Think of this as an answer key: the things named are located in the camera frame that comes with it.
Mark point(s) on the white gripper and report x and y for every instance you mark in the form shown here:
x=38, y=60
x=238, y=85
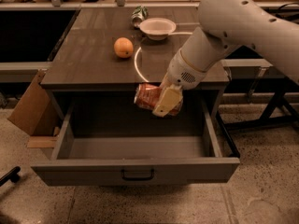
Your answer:
x=183, y=71

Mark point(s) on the red coke can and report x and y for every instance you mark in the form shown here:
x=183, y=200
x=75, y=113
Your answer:
x=147, y=96

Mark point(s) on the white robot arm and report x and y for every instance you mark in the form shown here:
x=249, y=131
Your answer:
x=224, y=26

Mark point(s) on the green soda can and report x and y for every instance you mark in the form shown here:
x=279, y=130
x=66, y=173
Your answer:
x=139, y=14

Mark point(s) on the open top drawer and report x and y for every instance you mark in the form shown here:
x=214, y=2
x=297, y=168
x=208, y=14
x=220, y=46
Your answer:
x=102, y=136

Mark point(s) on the orange fruit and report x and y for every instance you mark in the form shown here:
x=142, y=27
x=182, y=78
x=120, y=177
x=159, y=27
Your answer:
x=123, y=47

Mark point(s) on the white bowl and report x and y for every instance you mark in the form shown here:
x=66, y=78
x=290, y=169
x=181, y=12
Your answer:
x=157, y=28

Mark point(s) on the dark wooden cabinet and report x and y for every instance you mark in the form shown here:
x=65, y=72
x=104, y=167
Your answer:
x=86, y=61

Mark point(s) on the brown cardboard piece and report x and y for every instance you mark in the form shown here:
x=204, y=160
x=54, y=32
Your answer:
x=35, y=115

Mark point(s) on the black chair leg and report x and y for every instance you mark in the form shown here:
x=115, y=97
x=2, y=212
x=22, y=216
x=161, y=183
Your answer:
x=12, y=175

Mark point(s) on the black drawer handle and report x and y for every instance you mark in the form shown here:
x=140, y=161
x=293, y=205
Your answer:
x=136, y=176

